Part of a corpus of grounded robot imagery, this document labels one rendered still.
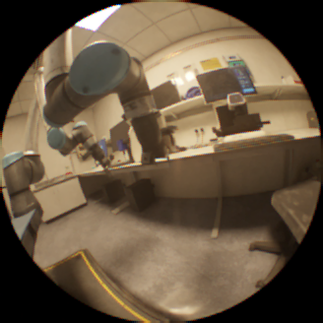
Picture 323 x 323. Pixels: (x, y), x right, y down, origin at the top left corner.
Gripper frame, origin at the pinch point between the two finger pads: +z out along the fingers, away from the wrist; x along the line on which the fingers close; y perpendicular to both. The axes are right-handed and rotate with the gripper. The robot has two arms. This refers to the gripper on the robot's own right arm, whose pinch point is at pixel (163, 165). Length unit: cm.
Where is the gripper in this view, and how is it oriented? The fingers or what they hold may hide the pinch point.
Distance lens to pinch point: 40.2
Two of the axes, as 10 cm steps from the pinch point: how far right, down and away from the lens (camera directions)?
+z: 2.8, 8.1, 5.2
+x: 9.1, -0.5, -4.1
